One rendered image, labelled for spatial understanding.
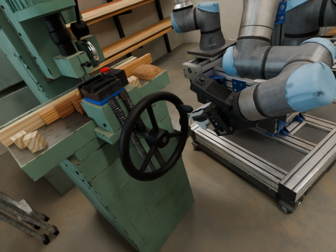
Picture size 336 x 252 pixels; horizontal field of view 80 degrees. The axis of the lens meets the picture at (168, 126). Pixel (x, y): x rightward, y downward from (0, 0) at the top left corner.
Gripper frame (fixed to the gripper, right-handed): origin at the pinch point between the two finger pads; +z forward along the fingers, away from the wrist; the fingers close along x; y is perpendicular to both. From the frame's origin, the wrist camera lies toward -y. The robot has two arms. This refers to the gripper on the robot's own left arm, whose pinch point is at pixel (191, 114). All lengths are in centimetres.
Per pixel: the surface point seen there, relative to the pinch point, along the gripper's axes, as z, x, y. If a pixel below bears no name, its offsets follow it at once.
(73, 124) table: 20.6, -24.7, -20.7
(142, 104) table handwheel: -1.3, -11.5, -12.4
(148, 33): 216, 179, -76
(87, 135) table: 18.2, -24.2, -15.0
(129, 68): 30.6, 9.9, -26.0
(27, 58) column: 37, -18, -51
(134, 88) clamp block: 6.5, -6.5, -17.1
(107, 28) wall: 243, 142, -121
